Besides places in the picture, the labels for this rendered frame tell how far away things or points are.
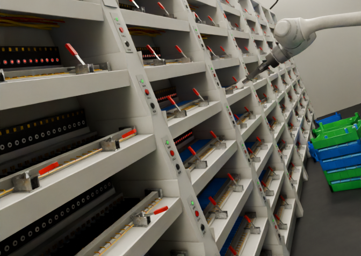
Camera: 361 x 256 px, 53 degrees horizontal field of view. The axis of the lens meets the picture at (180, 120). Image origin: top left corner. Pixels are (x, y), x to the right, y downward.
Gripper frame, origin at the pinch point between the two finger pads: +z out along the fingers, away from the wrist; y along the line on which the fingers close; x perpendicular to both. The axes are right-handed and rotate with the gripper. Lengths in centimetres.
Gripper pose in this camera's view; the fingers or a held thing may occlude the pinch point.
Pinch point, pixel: (243, 82)
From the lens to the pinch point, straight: 192.2
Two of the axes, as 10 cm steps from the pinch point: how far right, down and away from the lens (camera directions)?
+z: -7.3, 5.6, 4.0
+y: 3.6, -1.8, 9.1
